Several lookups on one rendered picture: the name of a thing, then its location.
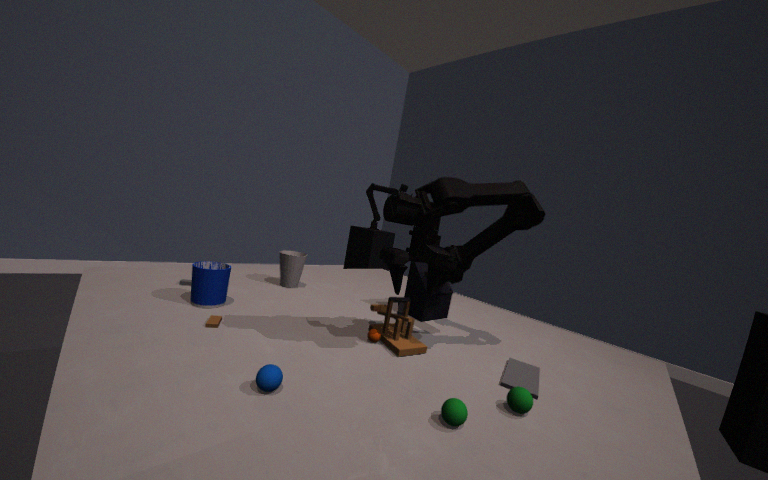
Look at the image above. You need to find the blue ball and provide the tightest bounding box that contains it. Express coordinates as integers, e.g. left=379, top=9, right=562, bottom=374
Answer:
left=256, top=364, right=283, bottom=392

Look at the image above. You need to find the brown rectangular block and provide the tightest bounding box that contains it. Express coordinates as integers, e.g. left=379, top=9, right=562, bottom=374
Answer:
left=205, top=315, right=222, bottom=328

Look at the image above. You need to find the blue mug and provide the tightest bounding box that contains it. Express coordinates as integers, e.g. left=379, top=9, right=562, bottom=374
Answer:
left=190, top=261, right=231, bottom=309

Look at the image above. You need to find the green ball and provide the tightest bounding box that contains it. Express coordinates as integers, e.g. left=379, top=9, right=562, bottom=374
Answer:
left=506, top=386, right=534, bottom=414
left=441, top=398, right=468, bottom=426

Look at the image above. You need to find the dark brown ball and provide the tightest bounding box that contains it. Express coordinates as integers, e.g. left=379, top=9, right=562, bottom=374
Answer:
left=367, top=329, right=381, bottom=343

